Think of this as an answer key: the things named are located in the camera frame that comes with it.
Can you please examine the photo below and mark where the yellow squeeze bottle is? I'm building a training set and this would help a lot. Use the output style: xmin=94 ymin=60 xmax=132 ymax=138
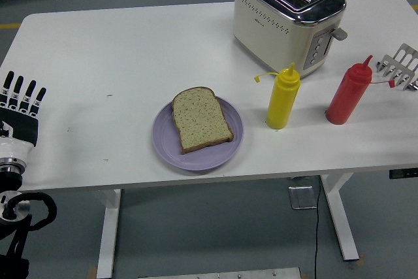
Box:
xmin=253 ymin=61 xmax=301 ymax=130

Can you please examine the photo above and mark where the white table leg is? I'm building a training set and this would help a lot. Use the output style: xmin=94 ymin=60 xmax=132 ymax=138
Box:
xmin=319 ymin=172 xmax=360 ymax=262
xmin=93 ymin=189 xmax=123 ymax=278

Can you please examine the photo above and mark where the red squeeze bottle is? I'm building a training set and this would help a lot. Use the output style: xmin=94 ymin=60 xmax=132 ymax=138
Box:
xmin=325 ymin=54 xmax=396 ymax=125

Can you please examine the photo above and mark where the black floor cable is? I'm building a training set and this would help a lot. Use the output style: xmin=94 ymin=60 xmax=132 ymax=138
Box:
xmin=313 ymin=176 xmax=323 ymax=279

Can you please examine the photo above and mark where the small metal floor plate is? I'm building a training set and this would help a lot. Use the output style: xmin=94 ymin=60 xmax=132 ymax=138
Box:
xmin=287 ymin=186 xmax=318 ymax=210

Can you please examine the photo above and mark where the slice of bread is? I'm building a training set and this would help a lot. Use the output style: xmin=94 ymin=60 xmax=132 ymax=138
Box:
xmin=171 ymin=86 xmax=234 ymax=155

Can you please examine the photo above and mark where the metal toast rack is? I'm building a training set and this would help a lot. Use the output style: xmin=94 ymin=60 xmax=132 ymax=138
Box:
xmin=375 ymin=42 xmax=418 ymax=92

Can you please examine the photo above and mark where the black table control panel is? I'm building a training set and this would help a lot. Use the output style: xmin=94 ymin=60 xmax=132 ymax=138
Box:
xmin=388 ymin=167 xmax=418 ymax=180

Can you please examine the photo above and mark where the purple plate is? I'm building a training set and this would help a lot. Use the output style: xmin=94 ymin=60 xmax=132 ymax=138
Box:
xmin=152 ymin=95 xmax=245 ymax=171

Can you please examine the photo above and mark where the cream and chrome toaster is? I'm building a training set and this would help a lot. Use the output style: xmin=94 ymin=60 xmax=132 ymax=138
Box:
xmin=232 ymin=0 xmax=348 ymax=80

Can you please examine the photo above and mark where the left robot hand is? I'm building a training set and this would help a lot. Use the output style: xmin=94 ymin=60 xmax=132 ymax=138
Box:
xmin=0 ymin=70 xmax=48 ymax=161

